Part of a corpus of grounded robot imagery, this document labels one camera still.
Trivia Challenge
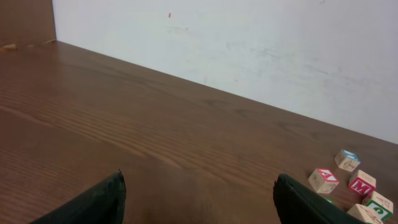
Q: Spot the red M wooden block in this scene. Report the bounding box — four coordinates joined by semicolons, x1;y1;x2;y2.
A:
348;170;376;196

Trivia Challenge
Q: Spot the green J wooden block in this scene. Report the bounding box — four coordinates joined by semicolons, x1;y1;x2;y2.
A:
362;191;394;221

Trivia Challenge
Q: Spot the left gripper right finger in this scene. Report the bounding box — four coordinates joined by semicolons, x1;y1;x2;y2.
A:
273;174;364;224

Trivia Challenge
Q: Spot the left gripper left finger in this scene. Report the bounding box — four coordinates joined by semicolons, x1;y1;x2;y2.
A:
32;171;126;224

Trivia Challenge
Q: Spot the green 4 wooden block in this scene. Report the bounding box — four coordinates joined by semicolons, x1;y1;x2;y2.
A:
323;197;335;205

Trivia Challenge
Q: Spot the red A wooden block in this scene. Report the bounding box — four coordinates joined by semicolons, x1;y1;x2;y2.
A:
308;168;340;194

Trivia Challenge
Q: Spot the blue top wooden block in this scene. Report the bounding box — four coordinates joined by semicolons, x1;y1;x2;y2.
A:
335;149;361;172

